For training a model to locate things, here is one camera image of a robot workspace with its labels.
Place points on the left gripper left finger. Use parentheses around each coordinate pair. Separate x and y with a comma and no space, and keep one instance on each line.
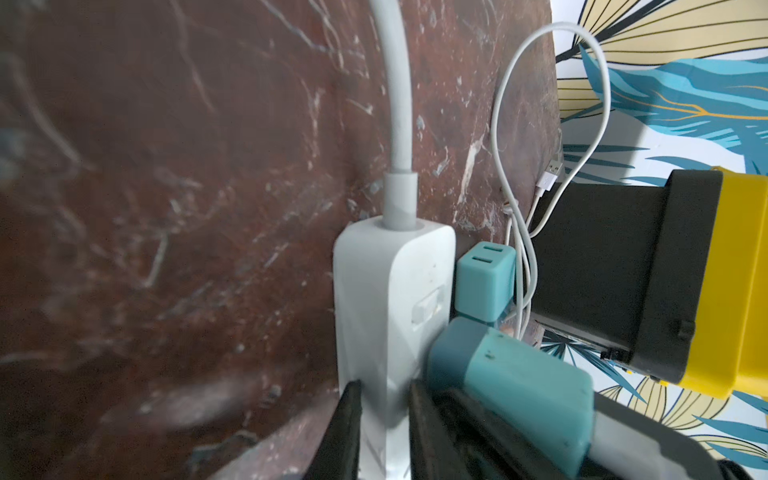
(337,456)

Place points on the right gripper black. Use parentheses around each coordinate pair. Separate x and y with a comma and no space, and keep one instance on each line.
(626,445)

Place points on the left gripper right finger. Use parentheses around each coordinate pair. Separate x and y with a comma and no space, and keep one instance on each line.
(433,451)

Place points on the teal usb charger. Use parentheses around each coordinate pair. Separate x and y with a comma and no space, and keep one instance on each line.
(485,277)
(547,400)

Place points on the white power strip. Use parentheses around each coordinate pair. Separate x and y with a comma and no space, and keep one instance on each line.
(392,294)

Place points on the yellow black toolbox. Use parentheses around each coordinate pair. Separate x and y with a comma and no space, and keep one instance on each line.
(669,281)

